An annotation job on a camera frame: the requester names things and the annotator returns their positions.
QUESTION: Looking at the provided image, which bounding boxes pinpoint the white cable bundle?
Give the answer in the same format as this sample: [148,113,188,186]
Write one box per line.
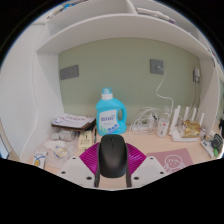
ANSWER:
[130,106,163,134]

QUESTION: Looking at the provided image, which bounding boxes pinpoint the clear plastic bags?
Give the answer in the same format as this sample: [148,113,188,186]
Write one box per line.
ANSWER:
[44,129,79,168]

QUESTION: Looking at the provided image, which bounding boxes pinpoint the black computer mouse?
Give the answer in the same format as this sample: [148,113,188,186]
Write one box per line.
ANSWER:
[98,134,129,179]

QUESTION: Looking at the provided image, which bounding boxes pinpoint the white remote control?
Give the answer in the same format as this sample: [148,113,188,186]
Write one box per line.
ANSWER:
[200,139,216,158]

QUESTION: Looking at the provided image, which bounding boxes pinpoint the clear bottle with red label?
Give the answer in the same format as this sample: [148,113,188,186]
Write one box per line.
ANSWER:
[156,106,171,138]

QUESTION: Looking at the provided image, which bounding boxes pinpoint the black zip pouch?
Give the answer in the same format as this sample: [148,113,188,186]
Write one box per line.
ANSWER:
[211,133,224,151]

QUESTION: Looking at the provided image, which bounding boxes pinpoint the long white cable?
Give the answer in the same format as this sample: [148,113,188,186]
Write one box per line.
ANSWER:
[155,68,175,109]

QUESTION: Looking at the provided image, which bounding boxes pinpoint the white router with antennas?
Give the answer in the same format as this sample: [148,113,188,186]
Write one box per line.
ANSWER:
[169,105,206,143]

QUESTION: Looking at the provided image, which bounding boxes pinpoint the small packet with yellow print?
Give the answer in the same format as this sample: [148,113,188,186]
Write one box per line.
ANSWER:
[33,148,49,169]

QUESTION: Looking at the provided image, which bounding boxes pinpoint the white wall adapter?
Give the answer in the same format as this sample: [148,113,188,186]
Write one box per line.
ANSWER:
[193,67,201,84]

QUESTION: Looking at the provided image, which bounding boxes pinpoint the pink printed mouse pad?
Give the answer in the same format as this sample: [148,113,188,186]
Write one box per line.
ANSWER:
[145,147,194,174]

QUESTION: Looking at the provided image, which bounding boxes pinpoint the blue detergent bottle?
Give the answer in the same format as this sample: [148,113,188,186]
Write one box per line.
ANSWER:
[95,87,128,136]

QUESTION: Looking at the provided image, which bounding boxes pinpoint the small yellow box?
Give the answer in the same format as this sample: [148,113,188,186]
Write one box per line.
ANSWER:
[77,129,93,150]

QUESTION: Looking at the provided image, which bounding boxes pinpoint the grey wall plate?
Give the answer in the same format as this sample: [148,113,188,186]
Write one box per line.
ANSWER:
[59,64,80,81]

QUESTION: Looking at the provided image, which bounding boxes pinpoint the grey wall socket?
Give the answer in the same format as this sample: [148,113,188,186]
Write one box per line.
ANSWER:
[149,58,165,75]

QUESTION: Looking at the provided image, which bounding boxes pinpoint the white power strip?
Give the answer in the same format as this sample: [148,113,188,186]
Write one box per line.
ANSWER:
[129,123,151,132]

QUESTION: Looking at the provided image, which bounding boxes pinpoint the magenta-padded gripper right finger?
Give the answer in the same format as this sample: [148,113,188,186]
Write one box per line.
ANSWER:
[124,142,169,188]

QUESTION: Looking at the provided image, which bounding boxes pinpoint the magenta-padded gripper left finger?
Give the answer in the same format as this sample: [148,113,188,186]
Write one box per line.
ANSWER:
[56,142,102,188]

